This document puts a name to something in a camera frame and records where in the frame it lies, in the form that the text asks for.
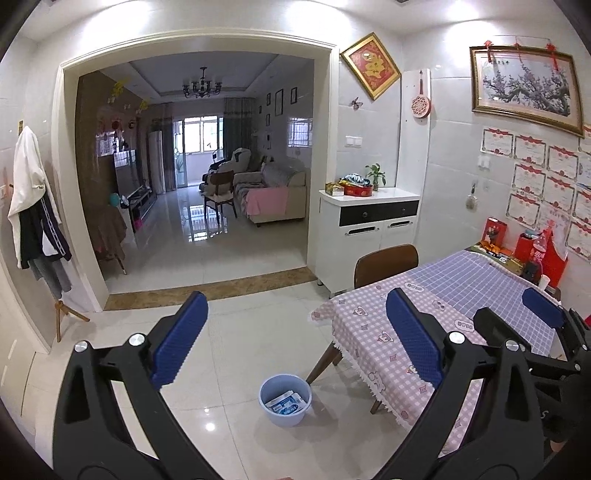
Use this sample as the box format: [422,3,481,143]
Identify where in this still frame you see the cola bottle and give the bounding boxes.
[524,228,553,285]

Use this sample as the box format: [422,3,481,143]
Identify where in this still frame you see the pink checkered tablecloth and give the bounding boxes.
[310,271,484,430]

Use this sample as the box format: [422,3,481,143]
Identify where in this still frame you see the gold framed blossom painting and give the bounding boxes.
[470,43,584,137]

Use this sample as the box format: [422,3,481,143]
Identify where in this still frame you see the purple grid table mat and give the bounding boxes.
[409,250,555,356]

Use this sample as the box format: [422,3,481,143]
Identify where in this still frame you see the black chandelier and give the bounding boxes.
[182,66,222,99]

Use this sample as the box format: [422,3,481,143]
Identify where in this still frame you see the white black sideboard cabinet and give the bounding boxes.
[311,187,421,294]

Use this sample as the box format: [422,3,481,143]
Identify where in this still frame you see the red cat gift bag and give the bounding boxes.
[513,232,568,288]

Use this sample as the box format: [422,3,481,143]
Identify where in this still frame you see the living room wooden chair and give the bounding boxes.
[204,170,238,225]

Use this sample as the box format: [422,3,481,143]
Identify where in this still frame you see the hanging clothes on rack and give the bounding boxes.
[8,126,72,301]

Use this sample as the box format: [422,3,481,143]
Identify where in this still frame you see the gold framed red picture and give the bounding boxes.
[339,32,402,101]

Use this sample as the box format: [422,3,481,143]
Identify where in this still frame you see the wooden table leg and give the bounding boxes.
[305,342,342,384]

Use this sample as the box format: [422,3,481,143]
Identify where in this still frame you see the brown wooden chair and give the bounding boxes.
[353,244,419,289]

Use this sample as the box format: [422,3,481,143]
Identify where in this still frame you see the white paper cup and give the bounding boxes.
[538,275,550,291]

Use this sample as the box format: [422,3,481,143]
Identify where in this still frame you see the white blue carton box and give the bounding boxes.
[264,390,307,416]

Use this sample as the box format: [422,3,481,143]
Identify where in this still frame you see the beige sofa pink blanket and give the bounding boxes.
[233,162,308,225]

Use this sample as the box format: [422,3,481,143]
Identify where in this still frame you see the red round wall ornament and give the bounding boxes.
[411,71,432,119]

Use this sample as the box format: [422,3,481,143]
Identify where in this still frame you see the light blue trash bin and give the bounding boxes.
[259,374,312,428]

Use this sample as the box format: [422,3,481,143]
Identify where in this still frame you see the potted green plant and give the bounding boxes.
[366,163,387,191]

